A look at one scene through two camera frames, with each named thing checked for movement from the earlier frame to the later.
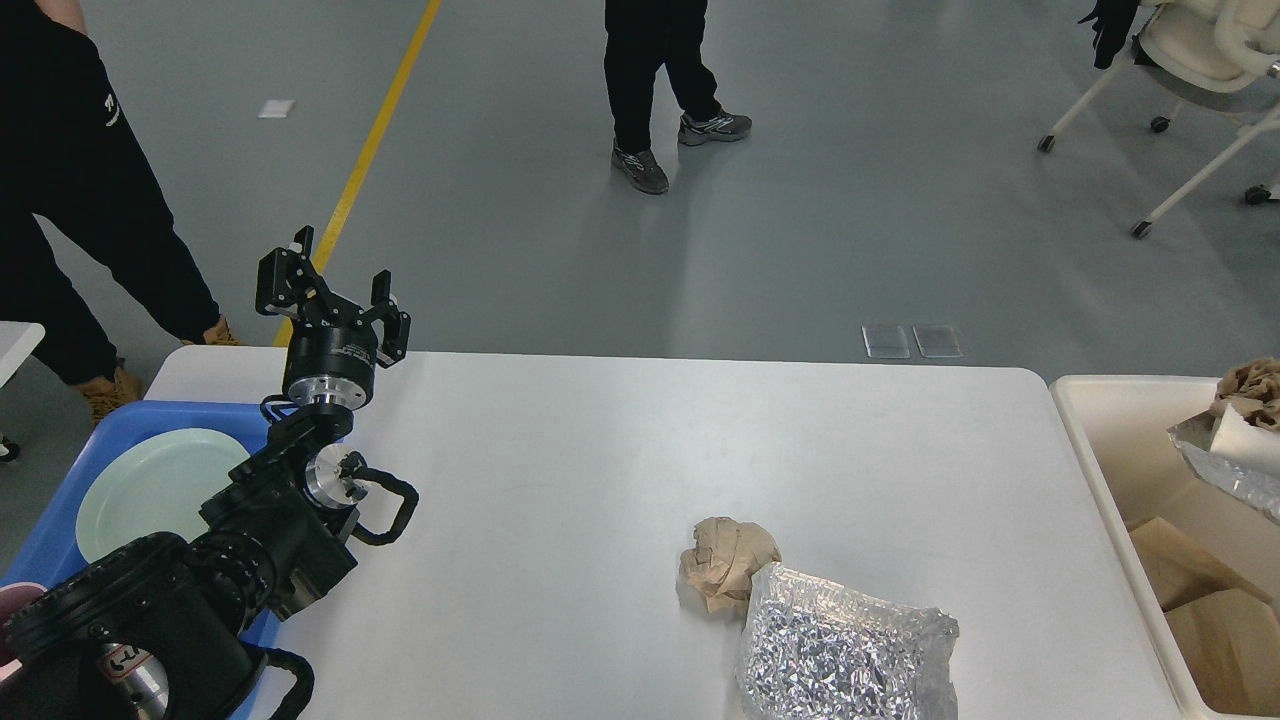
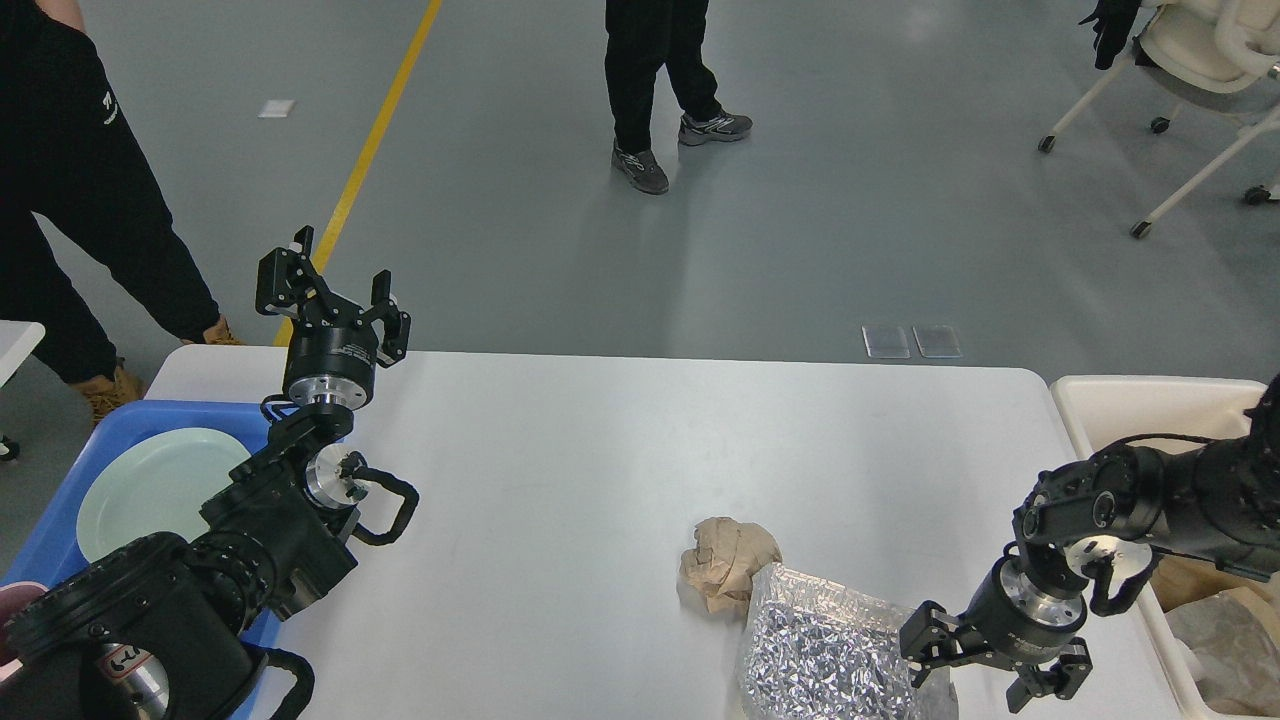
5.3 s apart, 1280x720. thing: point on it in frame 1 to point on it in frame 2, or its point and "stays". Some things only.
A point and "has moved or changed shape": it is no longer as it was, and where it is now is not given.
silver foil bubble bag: [812, 650] stays
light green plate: [154, 484] stays
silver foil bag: [1255, 479] has moved or changed shape
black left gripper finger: [288, 282] stays
